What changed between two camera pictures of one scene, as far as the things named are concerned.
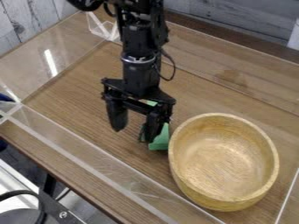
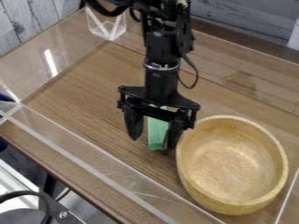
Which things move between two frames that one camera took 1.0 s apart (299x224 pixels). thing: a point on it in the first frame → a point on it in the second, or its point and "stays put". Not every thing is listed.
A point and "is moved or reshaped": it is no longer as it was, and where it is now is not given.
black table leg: (51, 184) stays put
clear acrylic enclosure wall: (232, 161) stays put
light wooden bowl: (225, 161) is moved or reshaped
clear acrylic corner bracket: (106, 30) stays put
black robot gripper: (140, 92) → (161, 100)
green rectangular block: (162, 142) stays put
